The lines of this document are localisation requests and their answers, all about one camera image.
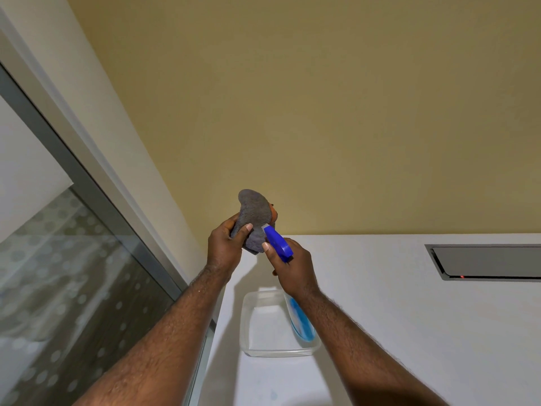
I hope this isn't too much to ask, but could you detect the person's left hand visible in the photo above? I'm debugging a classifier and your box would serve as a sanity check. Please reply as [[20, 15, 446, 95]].
[[206, 213, 254, 285]]

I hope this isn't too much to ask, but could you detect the person's right hand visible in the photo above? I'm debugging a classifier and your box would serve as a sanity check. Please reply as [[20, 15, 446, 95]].
[[261, 237, 320, 299]]

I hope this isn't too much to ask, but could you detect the blue spray bottle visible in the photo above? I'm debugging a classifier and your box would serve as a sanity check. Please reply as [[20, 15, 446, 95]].
[[261, 223, 318, 344]]

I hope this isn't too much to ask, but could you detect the grey microfibre cloth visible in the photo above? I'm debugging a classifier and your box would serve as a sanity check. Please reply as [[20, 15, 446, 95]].
[[229, 189, 278, 255]]

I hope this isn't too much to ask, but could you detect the person's left forearm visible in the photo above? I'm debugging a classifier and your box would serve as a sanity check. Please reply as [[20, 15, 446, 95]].
[[74, 266, 227, 406]]

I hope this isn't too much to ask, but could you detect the person's right forearm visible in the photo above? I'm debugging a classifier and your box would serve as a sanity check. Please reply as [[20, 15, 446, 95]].
[[295, 287, 449, 406]]

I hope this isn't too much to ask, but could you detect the clear plastic tray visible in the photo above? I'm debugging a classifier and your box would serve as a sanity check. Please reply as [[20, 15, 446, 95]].
[[239, 287, 322, 358]]

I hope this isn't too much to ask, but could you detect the dotted glass partition panel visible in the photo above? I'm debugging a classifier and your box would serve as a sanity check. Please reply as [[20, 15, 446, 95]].
[[0, 37, 219, 406]]

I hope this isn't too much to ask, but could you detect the grey table cable hatch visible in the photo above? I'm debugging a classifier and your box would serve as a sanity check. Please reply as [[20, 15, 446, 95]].
[[424, 244, 541, 282]]

